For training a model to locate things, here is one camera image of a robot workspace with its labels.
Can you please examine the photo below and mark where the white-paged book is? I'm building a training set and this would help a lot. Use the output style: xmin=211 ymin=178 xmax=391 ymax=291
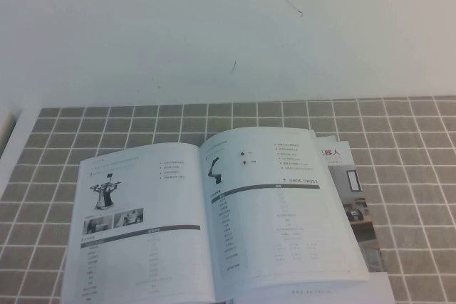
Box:
xmin=58 ymin=126 xmax=371 ymax=304

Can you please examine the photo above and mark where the gray white-grid tablecloth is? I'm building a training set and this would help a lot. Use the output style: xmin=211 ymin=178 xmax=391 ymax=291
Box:
xmin=0 ymin=95 xmax=456 ymax=304

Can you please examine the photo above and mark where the robotics brochure with red title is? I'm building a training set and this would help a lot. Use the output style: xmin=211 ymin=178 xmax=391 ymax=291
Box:
xmin=231 ymin=135 xmax=395 ymax=304

